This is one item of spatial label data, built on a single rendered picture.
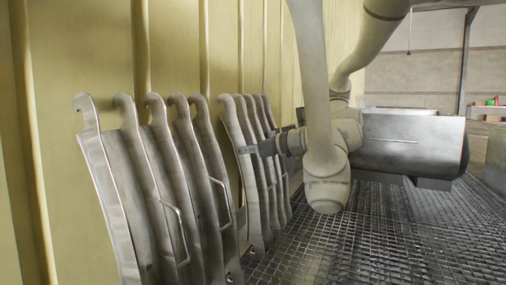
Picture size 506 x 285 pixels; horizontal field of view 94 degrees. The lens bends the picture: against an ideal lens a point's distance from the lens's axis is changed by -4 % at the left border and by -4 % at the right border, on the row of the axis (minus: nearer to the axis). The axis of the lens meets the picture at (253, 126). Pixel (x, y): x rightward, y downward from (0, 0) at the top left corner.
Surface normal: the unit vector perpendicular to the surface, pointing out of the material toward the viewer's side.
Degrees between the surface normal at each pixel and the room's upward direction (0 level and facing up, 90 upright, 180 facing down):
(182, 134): 90
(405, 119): 92
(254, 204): 90
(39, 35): 90
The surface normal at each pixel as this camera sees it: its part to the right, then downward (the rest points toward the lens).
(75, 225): 0.90, 0.06
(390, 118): -0.46, 0.13
